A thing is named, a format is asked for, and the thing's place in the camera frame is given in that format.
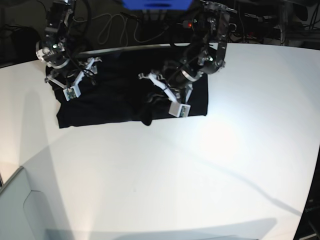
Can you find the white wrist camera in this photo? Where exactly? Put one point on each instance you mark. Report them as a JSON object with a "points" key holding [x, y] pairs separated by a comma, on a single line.
{"points": [[72, 92], [179, 110]]}

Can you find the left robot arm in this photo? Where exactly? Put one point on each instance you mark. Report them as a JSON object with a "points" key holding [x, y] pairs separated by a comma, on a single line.
{"points": [[204, 55]]}

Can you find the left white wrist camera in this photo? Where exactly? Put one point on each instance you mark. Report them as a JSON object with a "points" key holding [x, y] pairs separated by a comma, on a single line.
{"points": [[179, 110]]}

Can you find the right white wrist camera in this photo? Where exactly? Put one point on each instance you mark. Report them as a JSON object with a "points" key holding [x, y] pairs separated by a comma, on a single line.
{"points": [[72, 92]]}

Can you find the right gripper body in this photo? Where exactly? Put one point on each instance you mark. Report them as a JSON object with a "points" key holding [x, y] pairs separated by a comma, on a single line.
{"points": [[71, 73]]}

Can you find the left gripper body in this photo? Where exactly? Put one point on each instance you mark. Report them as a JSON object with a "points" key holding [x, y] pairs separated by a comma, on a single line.
{"points": [[175, 82]]}

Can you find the black T-shirt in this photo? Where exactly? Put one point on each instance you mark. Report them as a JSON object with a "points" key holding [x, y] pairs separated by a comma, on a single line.
{"points": [[118, 95]]}

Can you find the blue box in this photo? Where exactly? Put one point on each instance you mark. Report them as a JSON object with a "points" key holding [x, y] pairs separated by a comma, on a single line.
{"points": [[157, 4]]}

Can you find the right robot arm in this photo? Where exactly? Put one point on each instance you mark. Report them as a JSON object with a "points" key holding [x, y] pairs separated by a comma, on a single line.
{"points": [[59, 48]]}

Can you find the black power strip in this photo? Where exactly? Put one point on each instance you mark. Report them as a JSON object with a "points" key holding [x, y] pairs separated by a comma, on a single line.
{"points": [[199, 26]]}

